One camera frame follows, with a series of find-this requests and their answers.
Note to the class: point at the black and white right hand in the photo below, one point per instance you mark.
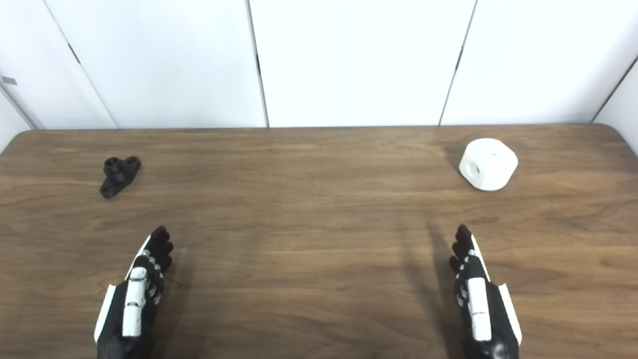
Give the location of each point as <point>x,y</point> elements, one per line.
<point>479,304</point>

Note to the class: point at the black and white left hand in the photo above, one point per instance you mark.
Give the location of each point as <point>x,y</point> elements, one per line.
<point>134,299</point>

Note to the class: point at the black plastic holder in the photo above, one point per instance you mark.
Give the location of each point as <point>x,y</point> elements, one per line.
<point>119,174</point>

